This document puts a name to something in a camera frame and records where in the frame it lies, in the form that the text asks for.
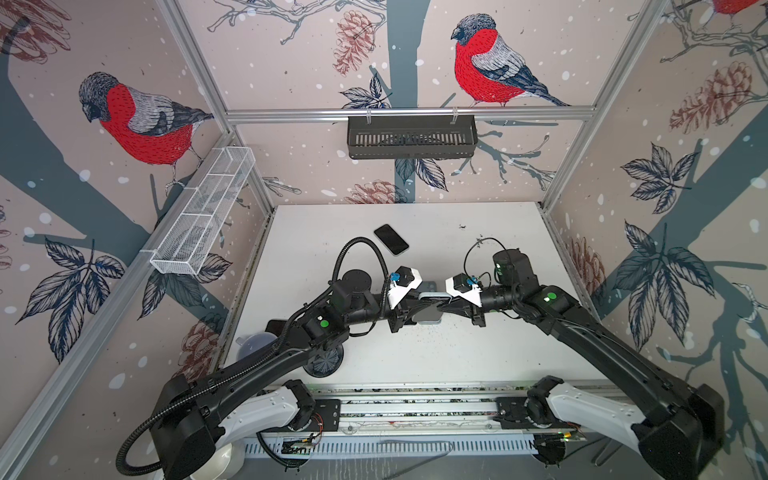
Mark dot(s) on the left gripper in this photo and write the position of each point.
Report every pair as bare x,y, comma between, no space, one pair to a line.
402,312

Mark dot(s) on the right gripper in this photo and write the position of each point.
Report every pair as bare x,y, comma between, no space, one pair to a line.
464,308

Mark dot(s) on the light blue phone case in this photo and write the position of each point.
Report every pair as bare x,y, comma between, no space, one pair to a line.
427,298

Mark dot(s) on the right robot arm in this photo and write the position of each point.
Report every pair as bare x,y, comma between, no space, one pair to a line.
676,428

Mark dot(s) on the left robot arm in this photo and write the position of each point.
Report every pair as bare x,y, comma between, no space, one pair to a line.
192,420

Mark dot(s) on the black phone far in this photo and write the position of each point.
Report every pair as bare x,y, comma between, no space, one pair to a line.
391,239

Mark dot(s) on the black phone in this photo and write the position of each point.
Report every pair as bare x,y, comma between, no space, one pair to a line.
275,326
391,239

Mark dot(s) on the black phone left side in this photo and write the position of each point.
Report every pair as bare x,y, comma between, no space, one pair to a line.
275,326

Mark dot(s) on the dark flower-shaped dish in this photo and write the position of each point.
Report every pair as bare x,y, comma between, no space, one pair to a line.
326,363

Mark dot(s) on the lavender cup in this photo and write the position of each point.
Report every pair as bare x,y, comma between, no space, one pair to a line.
252,343

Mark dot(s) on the white bowl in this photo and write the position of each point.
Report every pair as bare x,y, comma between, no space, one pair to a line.
226,462

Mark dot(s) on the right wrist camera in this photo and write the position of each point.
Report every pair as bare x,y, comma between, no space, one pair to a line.
464,287

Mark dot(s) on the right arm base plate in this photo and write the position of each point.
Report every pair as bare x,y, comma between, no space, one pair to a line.
524,413

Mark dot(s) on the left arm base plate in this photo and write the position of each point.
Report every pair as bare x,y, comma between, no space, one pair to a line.
325,417

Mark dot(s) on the black wall basket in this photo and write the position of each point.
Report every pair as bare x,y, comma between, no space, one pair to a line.
414,137

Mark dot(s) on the white mesh wall basket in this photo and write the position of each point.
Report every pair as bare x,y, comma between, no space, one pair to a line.
191,237

